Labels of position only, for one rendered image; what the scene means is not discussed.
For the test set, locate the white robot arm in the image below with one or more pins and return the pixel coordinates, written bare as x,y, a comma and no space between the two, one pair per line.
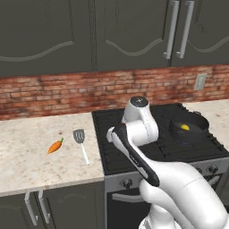
179,190

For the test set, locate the orange carrot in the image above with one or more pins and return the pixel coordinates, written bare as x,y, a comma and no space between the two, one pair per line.
55,146

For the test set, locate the yellow lemon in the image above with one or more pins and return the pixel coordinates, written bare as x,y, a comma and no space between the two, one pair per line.
185,127

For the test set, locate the dark grey pot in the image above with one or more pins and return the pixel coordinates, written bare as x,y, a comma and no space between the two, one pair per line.
190,134

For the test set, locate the black stove range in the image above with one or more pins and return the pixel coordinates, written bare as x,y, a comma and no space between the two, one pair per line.
113,143

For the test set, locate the black stove knob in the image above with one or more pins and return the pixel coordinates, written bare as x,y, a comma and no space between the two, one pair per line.
127,183
213,169
199,171

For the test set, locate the dark base cupboard door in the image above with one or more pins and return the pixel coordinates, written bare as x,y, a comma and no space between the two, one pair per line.
12,214
74,205

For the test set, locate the black oven door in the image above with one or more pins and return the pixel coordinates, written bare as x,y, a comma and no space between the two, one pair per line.
125,214

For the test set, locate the dark wall cupboard door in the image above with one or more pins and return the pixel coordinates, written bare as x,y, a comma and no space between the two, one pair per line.
44,29
131,27
211,27

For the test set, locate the grey wall socket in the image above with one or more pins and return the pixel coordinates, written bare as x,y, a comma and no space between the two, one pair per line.
200,82

